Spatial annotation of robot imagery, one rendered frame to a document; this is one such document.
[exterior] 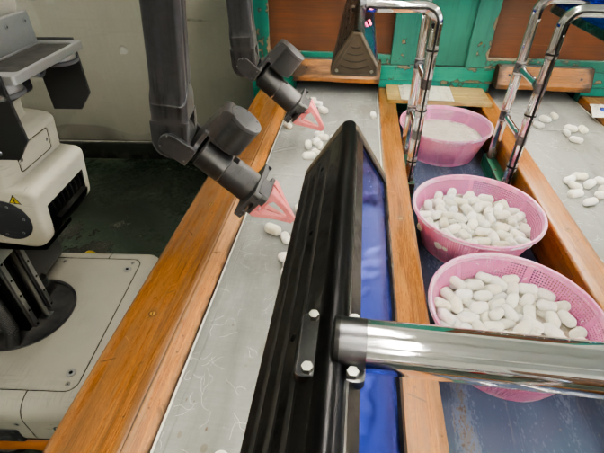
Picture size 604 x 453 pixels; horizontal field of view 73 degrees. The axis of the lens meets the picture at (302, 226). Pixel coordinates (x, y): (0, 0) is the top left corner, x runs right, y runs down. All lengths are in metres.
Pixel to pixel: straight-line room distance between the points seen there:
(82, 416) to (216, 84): 2.11
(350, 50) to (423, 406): 0.54
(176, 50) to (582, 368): 0.57
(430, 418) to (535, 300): 0.34
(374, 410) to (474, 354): 0.05
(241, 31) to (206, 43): 1.44
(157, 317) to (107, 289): 0.82
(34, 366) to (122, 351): 0.74
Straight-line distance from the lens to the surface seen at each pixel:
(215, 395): 0.61
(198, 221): 0.85
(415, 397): 0.59
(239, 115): 0.67
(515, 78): 1.19
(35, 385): 1.34
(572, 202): 1.10
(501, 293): 0.80
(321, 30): 1.53
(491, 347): 0.19
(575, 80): 1.66
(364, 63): 0.73
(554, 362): 0.20
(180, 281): 0.72
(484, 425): 0.70
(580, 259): 0.89
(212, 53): 2.46
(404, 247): 0.78
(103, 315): 1.42
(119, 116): 2.78
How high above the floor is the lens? 1.26
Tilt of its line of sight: 38 degrees down
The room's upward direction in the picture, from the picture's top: straight up
